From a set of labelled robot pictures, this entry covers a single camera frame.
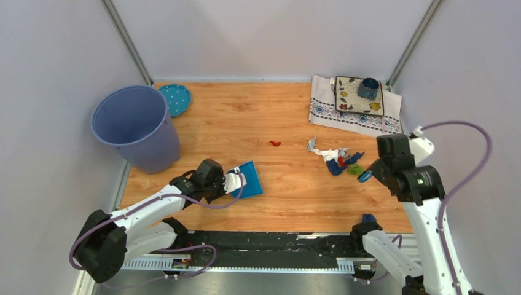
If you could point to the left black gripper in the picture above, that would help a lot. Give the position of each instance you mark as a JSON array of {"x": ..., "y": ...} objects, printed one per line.
[{"x": 219, "y": 179}]

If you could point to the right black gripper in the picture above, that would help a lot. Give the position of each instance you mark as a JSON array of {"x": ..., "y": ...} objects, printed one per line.
[{"x": 375, "y": 169}]

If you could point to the blue hand brush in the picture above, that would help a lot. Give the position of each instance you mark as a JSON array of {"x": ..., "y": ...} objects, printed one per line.
[{"x": 365, "y": 176}]

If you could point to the green paper scrap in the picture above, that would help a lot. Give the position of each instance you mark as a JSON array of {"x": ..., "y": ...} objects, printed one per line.
[{"x": 356, "y": 170}]

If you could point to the blue paper strip scrap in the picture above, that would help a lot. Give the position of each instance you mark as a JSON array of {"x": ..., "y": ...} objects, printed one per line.
[{"x": 354, "y": 158}]

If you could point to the blue plastic dustpan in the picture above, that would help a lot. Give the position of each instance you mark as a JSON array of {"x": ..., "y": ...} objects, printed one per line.
[{"x": 253, "y": 187}]

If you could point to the grey white paper scrap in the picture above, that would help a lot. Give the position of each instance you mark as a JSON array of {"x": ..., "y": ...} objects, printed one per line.
[{"x": 328, "y": 154}]

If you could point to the dark blue paper scrap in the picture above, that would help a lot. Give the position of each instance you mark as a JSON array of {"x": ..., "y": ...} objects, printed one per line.
[{"x": 367, "y": 217}]

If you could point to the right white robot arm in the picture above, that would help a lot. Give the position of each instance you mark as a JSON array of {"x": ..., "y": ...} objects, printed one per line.
[{"x": 421, "y": 193}]

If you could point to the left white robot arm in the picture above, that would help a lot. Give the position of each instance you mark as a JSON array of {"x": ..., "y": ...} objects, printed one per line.
[{"x": 108, "y": 240}]

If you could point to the square floral plate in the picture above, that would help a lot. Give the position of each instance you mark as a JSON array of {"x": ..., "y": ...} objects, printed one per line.
[{"x": 347, "y": 100}]

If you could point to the dark blue mug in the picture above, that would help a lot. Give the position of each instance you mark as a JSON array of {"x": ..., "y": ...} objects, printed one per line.
[{"x": 369, "y": 88}]

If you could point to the teal polka dot plate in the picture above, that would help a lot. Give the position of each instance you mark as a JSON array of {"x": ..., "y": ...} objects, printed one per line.
[{"x": 178, "y": 98}]

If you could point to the white patterned cloth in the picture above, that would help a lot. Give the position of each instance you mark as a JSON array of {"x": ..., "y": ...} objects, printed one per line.
[{"x": 323, "y": 112}]

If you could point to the lavender plastic waste bin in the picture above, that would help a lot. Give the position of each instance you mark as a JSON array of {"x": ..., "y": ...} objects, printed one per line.
[{"x": 135, "y": 121}]

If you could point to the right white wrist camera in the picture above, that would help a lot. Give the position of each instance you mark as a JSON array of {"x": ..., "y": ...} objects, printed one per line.
[{"x": 420, "y": 147}]

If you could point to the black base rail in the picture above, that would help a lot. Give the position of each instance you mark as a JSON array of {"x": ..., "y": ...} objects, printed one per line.
[{"x": 275, "y": 250}]

